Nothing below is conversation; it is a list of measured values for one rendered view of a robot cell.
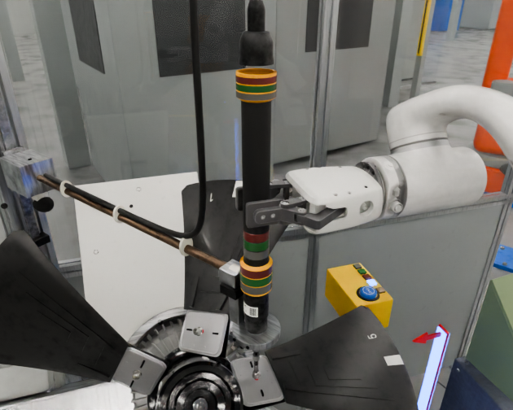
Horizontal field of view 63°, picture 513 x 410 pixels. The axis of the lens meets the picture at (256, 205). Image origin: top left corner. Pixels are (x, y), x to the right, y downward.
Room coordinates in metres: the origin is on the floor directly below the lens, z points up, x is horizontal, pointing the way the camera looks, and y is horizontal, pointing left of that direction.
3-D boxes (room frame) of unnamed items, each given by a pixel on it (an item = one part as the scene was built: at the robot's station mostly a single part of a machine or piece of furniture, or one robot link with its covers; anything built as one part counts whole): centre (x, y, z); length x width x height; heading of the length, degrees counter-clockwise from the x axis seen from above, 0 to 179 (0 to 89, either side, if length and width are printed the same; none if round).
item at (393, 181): (0.51, -0.16, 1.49); 0.09 x 0.03 x 0.08; 18
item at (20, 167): (0.84, 0.50, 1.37); 0.10 x 0.07 x 0.08; 52
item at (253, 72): (0.46, 0.00, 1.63); 0.04 x 0.04 x 0.03
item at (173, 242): (0.64, 0.24, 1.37); 0.54 x 0.01 x 0.01; 52
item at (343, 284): (0.84, -0.26, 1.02); 0.16 x 0.10 x 0.11; 17
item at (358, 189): (0.49, -0.10, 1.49); 0.11 x 0.10 x 0.07; 108
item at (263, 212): (0.43, -0.02, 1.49); 0.07 x 0.03 x 0.03; 108
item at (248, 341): (0.46, 0.01, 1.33); 0.09 x 0.07 x 0.10; 52
